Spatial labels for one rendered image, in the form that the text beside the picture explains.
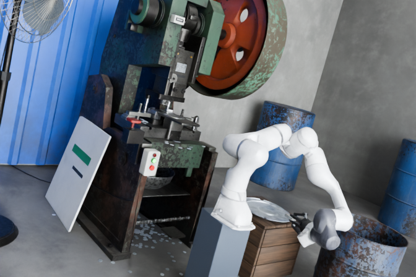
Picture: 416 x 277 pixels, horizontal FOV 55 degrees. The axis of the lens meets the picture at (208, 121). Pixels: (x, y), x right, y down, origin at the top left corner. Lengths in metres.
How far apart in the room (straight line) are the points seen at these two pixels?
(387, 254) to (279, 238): 0.57
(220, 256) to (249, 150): 0.51
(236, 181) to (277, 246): 0.69
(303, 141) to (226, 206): 0.49
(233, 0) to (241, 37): 0.27
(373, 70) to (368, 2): 0.88
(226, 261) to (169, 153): 0.69
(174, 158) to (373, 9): 3.85
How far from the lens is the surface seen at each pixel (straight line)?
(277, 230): 2.37
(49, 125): 3.38
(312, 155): 2.04
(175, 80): 2.35
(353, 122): 5.36
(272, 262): 2.48
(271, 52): 2.40
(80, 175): 2.54
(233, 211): 1.85
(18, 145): 3.36
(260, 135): 1.92
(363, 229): 2.63
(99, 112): 2.56
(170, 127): 2.31
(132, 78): 2.51
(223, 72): 2.63
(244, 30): 2.57
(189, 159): 2.39
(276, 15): 2.43
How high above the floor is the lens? 1.13
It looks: 8 degrees down
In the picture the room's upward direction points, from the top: 14 degrees clockwise
